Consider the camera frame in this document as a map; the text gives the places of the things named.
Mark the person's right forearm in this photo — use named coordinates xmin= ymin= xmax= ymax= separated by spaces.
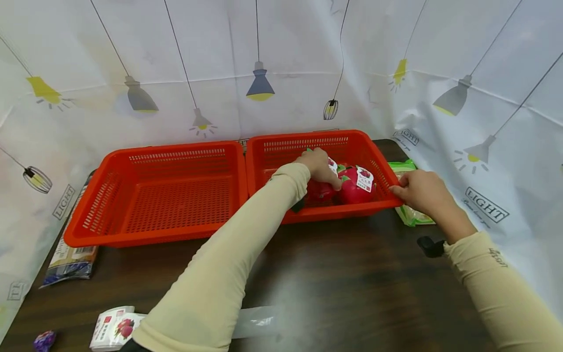
xmin=443 ymin=231 xmax=563 ymax=352

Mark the person's left forearm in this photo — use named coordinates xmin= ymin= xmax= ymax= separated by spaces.
xmin=131 ymin=162 xmax=312 ymax=352

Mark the small purple wrapped item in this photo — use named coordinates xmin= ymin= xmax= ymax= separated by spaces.
xmin=33 ymin=330 xmax=57 ymax=352

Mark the green plastic packet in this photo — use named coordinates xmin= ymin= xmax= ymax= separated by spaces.
xmin=387 ymin=159 xmax=436 ymax=227

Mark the person's right hand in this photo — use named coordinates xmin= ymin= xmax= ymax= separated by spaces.
xmin=389 ymin=169 xmax=478 ymax=245

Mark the empty red plastic basket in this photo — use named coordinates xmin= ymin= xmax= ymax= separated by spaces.
xmin=63 ymin=141 xmax=249 ymax=248

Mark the person's left hand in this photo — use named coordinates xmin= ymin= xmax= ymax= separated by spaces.
xmin=293 ymin=147 xmax=344 ymax=192

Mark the red plastic basket with fruit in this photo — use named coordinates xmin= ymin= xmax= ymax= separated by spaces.
xmin=245 ymin=130 xmax=405 ymax=225

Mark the black wrist band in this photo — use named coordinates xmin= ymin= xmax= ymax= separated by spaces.
xmin=416 ymin=235 xmax=446 ymax=259

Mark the blue and white packet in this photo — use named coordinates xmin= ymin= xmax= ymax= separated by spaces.
xmin=40 ymin=171 xmax=99 ymax=288

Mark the red dragon fruit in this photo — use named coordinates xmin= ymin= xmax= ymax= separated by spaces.
xmin=337 ymin=165 xmax=378 ymax=205
xmin=305 ymin=156 xmax=343 ymax=206

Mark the roll of fruit stickers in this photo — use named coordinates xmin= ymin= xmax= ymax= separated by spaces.
xmin=89 ymin=306 xmax=149 ymax=352

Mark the clear sticker backing strip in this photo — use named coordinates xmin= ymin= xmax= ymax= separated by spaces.
xmin=232 ymin=306 xmax=282 ymax=339

